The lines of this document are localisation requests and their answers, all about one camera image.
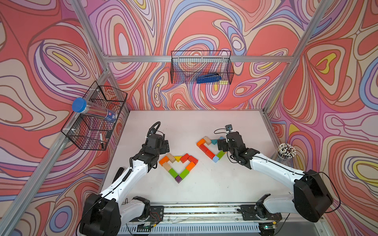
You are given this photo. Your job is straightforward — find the green block row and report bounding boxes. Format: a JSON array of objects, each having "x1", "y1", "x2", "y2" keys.
[
  {"x1": 168, "y1": 168, "x2": 179, "y2": 179},
  {"x1": 179, "y1": 169, "x2": 190, "y2": 180},
  {"x1": 217, "y1": 150, "x2": 226, "y2": 159}
]

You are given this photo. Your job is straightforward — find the orange block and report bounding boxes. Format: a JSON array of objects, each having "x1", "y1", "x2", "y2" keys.
[
  {"x1": 196, "y1": 139, "x2": 206, "y2": 147},
  {"x1": 186, "y1": 162, "x2": 196, "y2": 172},
  {"x1": 159, "y1": 156, "x2": 170, "y2": 166}
]

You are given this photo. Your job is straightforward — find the natural wood block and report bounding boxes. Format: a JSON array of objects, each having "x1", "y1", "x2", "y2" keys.
[
  {"x1": 203, "y1": 136, "x2": 212, "y2": 145},
  {"x1": 162, "y1": 162, "x2": 172, "y2": 172},
  {"x1": 166, "y1": 153, "x2": 176, "y2": 163}
]

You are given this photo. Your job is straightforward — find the red block front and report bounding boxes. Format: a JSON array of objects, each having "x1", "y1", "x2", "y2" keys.
[{"x1": 206, "y1": 150, "x2": 215, "y2": 159}]

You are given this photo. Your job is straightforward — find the red block small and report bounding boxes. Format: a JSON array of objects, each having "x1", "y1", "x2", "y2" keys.
[{"x1": 198, "y1": 145, "x2": 209, "y2": 153}]

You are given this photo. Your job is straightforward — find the red block pair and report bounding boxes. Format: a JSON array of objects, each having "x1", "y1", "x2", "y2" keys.
[
  {"x1": 180, "y1": 153, "x2": 190, "y2": 163},
  {"x1": 188, "y1": 156, "x2": 198, "y2": 165}
]

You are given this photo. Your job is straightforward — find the purple cube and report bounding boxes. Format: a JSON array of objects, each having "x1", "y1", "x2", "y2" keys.
[{"x1": 175, "y1": 176, "x2": 182, "y2": 183}]

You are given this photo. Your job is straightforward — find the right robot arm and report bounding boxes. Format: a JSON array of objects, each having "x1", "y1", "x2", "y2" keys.
[{"x1": 217, "y1": 131, "x2": 334, "y2": 223}]

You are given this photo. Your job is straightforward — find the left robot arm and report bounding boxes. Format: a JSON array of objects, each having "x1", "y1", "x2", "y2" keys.
[{"x1": 75, "y1": 122, "x2": 169, "y2": 236}]

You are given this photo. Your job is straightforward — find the yellow triangle block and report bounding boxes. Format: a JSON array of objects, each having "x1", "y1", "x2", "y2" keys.
[{"x1": 174, "y1": 156, "x2": 182, "y2": 162}]

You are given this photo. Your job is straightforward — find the grey stapler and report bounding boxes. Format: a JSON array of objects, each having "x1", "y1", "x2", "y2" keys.
[{"x1": 112, "y1": 167, "x2": 125, "y2": 183}]

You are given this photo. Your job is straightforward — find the cup of pencils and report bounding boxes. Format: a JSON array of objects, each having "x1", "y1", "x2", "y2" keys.
[{"x1": 276, "y1": 143, "x2": 296, "y2": 163}]

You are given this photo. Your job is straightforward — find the marker in left basket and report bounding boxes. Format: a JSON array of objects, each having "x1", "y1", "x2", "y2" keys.
[{"x1": 99, "y1": 133, "x2": 104, "y2": 149}]

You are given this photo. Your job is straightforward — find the blue tool in basket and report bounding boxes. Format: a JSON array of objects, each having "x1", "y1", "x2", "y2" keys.
[{"x1": 196, "y1": 73, "x2": 222, "y2": 84}]

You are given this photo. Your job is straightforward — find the clear bottle blue cap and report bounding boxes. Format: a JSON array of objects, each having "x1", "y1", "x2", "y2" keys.
[{"x1": 71, "y1": 98, "x2": 117, "y2": 123}]

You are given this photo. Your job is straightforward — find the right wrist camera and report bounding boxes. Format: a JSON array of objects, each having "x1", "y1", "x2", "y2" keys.
[{"x1": 225, "y1": 124, "x2": 233, "y2": 132}]

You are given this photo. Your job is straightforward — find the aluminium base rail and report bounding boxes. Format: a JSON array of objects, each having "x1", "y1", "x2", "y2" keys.
[{"x1": 76, "y1": 202, "x2": 322, "y2": 236}]

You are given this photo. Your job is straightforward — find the left wire basket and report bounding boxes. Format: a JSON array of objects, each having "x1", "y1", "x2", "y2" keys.
[{"x1": 61, "y1": 82, "x2": 128, "y2": 150}]

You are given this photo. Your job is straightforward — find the wire basket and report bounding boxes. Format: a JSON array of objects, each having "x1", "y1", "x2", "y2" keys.
[
  {"x1": 61, "y1": 82, "x2": 128, "y2": 150},
  {"x1": 170, "y1": 49, "x2": 234, "y2": 84}
]

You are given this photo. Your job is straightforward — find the rear wire basket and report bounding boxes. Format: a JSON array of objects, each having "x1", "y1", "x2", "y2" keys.
[{"x1": 170, "y1": 49, "x2": 234, "y2": 84}]

